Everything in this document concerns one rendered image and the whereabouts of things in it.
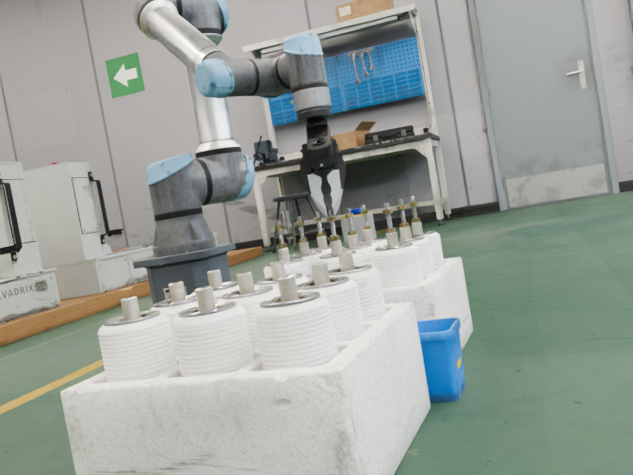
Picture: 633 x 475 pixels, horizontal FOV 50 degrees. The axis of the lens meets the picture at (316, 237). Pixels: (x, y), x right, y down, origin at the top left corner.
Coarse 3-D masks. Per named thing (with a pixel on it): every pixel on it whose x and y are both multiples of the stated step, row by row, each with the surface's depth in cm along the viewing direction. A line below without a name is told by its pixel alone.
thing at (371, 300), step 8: (360, 272) 102; (368, 272) 102; (376, 272) 103; (360, 280) 101; (368, 280) 102; (376, 280) 103; (360, 288) 101; (368, 288) 101; (376, 288) 103; (360, 296) 101; (368, 296) 101; (376, 296) 102; (368, 304) 101; (376, 304) 102; (384, 304) 105; (368, 312) 101; (376, 312) 102; (384, 312) 104
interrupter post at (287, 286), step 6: (288, 276) 84; (294, 276) 83; (282, 282) 82; (288, 282) 82; (294, 282) 83; (282, 288) 82; (288, 288) 82; (294, 288) 83; (282, 294) 83; (288, 294) 82; (294, 294) 82; (282, 300) 83; (288, 300) 82; (294, 300) 82
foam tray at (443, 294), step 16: (448, 272) 142; (384, 288) 129; (400, 288) 126; (416, 288) 125; (432, 288) 125; (448, 288) 139; (464, 288) 158; (416, 304) 125; (432, 304) 124; (448, 304) 137; (464, 304) 155; (416, 320) 125; (464, 320) 152; (464, 336) 149
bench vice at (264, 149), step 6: (258, 144) 569; (264, 144) 580; (270, 144) 590; (258, 150) 583; (264, 150) 581; (270, 150) 590; (276, 150) 603; (258, 156) 572; (264, 156) 580; (270, 156) 590; (276, 156) 599; (264, 162) 594; (270, 162) 589
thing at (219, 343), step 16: (176, 320) 85; (192, 320) 83; (208, 320) 83; (224, 320) 84; (240, 320) 86; (176, 336) 85; (192, 336) 83; (208, 336) 83; (224, 336) 84; (240, 336) 85; (192, 352) 84; (208, 352) 83; (224, 352) 84; (240, 352) 85; (192, 368) 84; (208, 368) 83; (224, 368) 84; (240, 368) 85
